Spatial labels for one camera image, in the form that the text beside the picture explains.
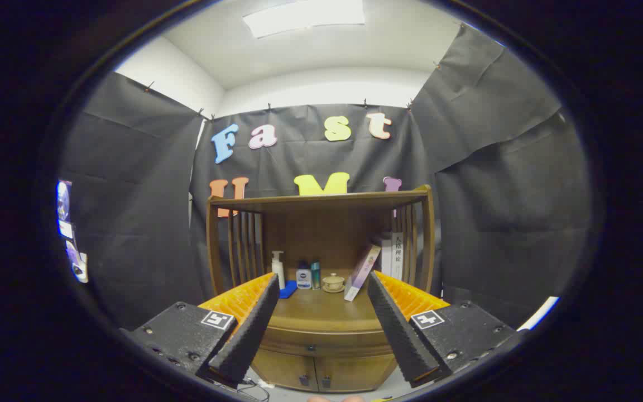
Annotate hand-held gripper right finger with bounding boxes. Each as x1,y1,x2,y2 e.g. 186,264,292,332
367,270,526,389

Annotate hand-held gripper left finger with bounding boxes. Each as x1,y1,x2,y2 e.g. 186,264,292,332
121,272,281,389

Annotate wooden drawer with knob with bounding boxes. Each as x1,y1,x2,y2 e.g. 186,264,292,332
260,327,395,358

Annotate wooden cabinet door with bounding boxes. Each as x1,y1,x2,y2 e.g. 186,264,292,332
252,349,318,391
316,355,397,393

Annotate wooden countertop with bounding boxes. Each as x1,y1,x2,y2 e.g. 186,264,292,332
268,279,383,333

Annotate brown wooden cabinet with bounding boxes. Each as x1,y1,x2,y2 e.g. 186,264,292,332
205,185,436,393

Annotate white pump bottle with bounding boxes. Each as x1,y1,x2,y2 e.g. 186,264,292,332
271,251,286,290

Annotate purple and white box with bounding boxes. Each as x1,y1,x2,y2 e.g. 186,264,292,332
344,244,382,302

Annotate white book black lettering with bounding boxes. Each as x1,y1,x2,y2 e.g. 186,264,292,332
391,232,405,281

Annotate white equipment stand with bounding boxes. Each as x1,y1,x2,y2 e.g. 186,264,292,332
65,223,89,284

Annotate lit computer monitor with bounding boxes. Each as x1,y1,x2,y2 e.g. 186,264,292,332
56,180,74,224

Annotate ceiling light panel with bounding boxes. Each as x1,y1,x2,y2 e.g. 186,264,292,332
242,0,366,39

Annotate black floor cables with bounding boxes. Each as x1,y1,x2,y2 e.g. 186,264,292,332
210,377,271,401

